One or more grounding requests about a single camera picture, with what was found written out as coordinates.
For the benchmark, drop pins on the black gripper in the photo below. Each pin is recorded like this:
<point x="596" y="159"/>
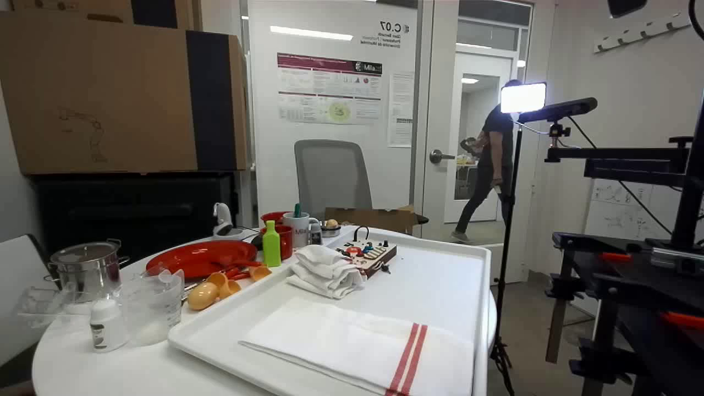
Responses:
<point x="626" y="5"/>

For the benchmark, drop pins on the white red-striped towel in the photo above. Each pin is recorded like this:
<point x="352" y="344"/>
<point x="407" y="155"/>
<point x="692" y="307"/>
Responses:
<point x="330" y="342"/>
<point x="321" y="268"/>

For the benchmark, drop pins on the crumpled white red-striped towel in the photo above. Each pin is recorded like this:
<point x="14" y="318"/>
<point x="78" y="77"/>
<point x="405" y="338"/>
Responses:
<point x="321" y="268"/>

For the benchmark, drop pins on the bright LED light panel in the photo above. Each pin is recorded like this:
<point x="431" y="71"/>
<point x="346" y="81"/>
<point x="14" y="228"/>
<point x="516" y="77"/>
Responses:
<point x="522" y="97"/>

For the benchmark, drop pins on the white glass door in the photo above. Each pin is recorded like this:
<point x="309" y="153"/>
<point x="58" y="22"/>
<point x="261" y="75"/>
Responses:
<point x="440" y="88"/>

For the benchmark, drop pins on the whiteboard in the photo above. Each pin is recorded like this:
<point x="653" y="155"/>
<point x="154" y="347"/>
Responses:
<point x="624" y="213"/>

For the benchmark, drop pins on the white paper sheet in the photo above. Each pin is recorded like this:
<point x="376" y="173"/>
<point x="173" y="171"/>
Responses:
<point x="400" y="110"/>

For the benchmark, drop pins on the black light stand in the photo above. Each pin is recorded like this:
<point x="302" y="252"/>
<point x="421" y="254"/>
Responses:
<point x="509" y="242"/>

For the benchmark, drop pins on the black robot cart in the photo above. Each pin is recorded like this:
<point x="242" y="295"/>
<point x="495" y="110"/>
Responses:
<point x="639" y="309"/>

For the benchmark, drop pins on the small open cardboard box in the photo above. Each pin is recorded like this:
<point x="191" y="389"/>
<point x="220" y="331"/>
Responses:
<point x="381" y="219"/>

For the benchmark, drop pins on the large white tray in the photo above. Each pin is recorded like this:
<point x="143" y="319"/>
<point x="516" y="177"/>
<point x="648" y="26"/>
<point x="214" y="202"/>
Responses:
<point x="440" y="282"/>

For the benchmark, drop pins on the grey office chair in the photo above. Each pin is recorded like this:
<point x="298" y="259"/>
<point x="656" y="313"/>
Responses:
<point x="330" y="177"/>

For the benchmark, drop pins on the wooden toy busy board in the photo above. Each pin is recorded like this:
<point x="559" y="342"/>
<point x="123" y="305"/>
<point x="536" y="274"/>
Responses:
<point x="374" y="256"/>

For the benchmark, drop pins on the steel bowl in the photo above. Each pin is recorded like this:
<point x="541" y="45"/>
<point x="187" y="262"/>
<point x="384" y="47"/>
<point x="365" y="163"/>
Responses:
<point x="330" y="230"/>

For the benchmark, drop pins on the small dark jar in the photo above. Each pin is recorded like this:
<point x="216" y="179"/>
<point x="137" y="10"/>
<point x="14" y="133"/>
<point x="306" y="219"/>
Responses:
<point x="316" y="231"/>

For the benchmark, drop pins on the white measuring jug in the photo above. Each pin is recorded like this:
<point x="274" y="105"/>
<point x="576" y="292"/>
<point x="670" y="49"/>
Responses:
<point x="299" y="231"/>

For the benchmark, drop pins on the red bowl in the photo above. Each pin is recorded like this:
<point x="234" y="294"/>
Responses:
<point x="274" y="217"/>
<point x="199" y="259"/>

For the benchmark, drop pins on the green plastic bottle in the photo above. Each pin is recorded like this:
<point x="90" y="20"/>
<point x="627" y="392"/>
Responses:
<point x="271" y="246"/>

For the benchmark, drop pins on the orange food piece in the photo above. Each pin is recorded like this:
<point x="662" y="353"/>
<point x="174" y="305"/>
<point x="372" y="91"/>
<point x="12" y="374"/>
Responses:
<point x="258" y="272"/>
<point x="222" y="282"/>

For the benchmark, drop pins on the bread roll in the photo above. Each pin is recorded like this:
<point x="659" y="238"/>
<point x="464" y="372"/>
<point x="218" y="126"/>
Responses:
<point x="201" y="295"/>

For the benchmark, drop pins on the black cabinet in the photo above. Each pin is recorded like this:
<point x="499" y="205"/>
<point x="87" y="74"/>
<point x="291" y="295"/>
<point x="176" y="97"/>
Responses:
<point x="132" y="209"/>

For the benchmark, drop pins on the large cardboard box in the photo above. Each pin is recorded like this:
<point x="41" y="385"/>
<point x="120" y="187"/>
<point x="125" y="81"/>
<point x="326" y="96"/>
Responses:
<point x="95" y="96"/>

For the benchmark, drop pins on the clear plastic cup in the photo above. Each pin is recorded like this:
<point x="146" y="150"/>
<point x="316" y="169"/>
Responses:
<point x="154" y="305"/>

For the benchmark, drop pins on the clear glass pitcher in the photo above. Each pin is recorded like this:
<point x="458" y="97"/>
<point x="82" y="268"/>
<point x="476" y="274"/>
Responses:
<point x="87" y="272"/>

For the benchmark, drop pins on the small white bottle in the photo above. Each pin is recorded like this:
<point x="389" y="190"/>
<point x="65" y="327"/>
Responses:
<point x="107" y="327"/>

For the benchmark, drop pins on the clear plastic bag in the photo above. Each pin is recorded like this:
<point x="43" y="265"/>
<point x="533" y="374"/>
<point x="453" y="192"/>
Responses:
<point x="45" y="302"/>

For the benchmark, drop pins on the white coat hook rail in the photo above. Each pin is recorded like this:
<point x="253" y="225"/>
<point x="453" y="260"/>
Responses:
<point x="641" y="31"/>

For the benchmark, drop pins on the black stereo camera bar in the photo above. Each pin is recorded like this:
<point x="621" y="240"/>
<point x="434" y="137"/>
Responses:
<point x="558" y="110"/>

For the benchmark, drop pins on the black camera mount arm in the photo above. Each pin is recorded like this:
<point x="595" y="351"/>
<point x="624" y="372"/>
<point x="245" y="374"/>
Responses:
<point x="624" y="158"/>

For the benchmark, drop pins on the wall poster with maroon header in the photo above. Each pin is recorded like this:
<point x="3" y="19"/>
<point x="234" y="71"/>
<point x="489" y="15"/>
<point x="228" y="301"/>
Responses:
<point x="330" y="88"/>

